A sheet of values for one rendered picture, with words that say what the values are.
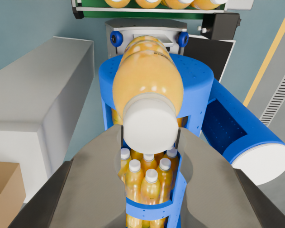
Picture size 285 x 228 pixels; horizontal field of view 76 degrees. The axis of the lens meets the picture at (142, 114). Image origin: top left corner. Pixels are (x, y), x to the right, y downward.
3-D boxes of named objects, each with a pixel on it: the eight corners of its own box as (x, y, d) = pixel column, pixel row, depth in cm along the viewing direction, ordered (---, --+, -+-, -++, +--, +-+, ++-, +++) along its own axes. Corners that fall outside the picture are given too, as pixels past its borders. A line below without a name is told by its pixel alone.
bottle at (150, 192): (139, 201, 73) (139, 168, 63) (156, 199, 73) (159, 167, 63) (140, 219, 67) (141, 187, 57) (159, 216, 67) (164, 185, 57)
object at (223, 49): (141, 161, 223) (142, 171, 211) (165, 28, 143) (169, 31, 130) (182, 162, 231) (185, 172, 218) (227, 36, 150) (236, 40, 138)
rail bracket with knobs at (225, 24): (192, 34, 61) (203, 40, 53) (197, 9, 57) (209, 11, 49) (221, 34, 62) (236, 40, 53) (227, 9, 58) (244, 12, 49)
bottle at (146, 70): (157, 84, 32) (171, 162, 16) (118, 70, 31) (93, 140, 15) (174, 45, 29) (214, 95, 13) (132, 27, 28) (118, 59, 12)
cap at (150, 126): (162, 143, 15) (164, 159, 14) (117, 130, 15) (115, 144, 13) (183, 105, 14) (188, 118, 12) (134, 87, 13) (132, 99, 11)
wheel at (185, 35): (176, 48, 56) (182, 49, 55) (178, 31, 53) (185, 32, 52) (182, 45, 59) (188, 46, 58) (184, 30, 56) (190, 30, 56)
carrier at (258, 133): (212, 65, 147) (178, 72, 148) (299, 135, 74) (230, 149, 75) (211, 96, 163) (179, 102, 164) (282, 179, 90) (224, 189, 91)
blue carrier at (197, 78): (118, 206, 105) (115, 269, 81) (104, 50, 57) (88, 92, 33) (167, 204, 107) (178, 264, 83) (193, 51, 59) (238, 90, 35)
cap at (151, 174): (144, 173, 61) (144, 169, 60) (156, 172, 62) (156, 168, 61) (146, 182, 58) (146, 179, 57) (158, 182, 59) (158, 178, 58)
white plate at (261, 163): (301, 139, 73) (298, 136, 74) (232, 151, 74) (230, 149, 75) (282, 181, 89) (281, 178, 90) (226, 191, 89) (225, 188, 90)
